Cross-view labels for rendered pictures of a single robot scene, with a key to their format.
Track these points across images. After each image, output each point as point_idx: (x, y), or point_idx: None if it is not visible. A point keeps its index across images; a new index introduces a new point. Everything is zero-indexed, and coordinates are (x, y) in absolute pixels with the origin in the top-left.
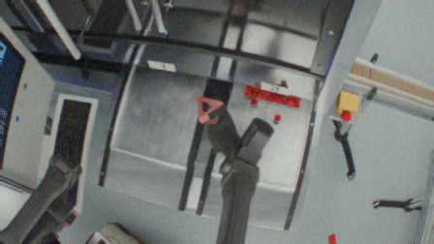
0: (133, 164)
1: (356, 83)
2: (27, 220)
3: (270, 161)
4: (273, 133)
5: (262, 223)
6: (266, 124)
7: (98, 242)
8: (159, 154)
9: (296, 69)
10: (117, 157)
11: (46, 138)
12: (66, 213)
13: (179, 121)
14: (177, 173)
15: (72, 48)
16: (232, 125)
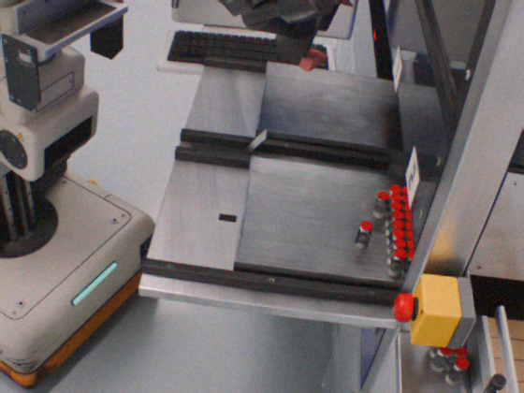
0: (248, 94)
1: (493, 368)
2: None
3: (286, 238)
4: (312, 0)
5: (161, 233)
6: (326, 6)
7: (109, 6)
8: (270, 117)
9: (448, 95)
10: (254, 80)
11: (261, 35)
12: None
13: (327, 137)
14: (244, 135)
15: None
16: (318, 19)
